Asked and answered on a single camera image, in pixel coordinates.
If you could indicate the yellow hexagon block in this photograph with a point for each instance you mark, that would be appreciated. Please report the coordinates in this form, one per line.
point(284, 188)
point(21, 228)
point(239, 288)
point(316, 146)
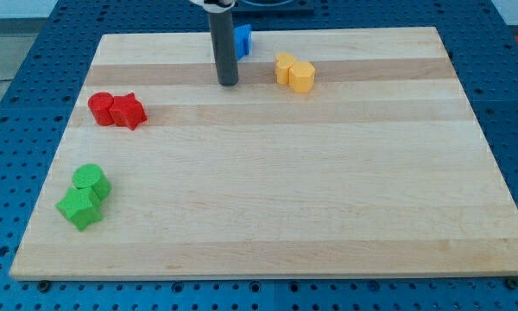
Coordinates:
point(301, 76)

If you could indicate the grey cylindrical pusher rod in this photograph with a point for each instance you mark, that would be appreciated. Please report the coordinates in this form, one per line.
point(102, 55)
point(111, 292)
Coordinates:
point(224, 47)

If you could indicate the red star block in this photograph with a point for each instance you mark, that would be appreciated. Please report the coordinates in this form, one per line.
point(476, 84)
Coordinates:
point(127, 111)

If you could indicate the blue block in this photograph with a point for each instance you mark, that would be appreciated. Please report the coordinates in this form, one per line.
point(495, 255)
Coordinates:
point(243, 40)

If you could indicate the wooden board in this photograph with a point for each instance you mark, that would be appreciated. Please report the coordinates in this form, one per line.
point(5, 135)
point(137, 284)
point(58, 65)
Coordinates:
point(380, 171)

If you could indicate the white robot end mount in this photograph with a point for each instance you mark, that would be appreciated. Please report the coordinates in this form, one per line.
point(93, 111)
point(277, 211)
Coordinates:
point(214, 5)

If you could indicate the red cylinder block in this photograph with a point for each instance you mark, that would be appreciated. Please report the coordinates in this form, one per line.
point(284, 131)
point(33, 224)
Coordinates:
point(99, 104)

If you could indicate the green cylinder block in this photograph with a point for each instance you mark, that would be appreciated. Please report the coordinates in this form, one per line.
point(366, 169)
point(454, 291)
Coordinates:
point(92, 176)

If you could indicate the green star block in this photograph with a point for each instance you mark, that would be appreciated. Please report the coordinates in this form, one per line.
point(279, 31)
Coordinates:
point(80, 206)

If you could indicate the yellow heart block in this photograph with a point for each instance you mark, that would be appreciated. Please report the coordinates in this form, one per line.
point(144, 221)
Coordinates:
point(283, 62)

